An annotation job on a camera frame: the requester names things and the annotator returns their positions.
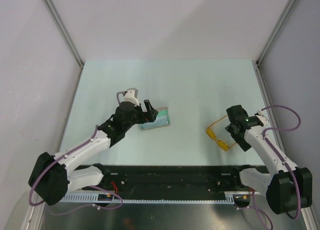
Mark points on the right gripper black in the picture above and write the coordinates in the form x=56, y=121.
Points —
x=243, y=143

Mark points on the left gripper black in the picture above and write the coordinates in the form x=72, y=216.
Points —
x=151, y=112

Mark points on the grey glasses case green lining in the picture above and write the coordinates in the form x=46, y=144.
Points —
x=162, y=120

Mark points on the yellow sunglasses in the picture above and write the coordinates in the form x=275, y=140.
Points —
x=215, y=128

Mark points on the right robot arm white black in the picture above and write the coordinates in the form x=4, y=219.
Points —
x=285, y=186

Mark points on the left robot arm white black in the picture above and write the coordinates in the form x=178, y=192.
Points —
x=53, y=176

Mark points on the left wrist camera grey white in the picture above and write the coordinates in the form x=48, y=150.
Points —
x=131, y=95

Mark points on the right aluminium side rail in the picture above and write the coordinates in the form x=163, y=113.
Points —
x=272, y=115

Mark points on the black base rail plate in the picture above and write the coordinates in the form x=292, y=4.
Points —
x=176, y=183

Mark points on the white slotted cable duct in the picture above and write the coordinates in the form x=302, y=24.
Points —
x=78, y=197

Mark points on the right aluminium frame post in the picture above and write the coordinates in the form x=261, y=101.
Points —
x=287, y=11

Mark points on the aluminium frame post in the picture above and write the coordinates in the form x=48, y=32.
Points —
x=52, y=10
x=287, y=11

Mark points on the left aluminium frame post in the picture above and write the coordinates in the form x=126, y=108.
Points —
x=52, y=10

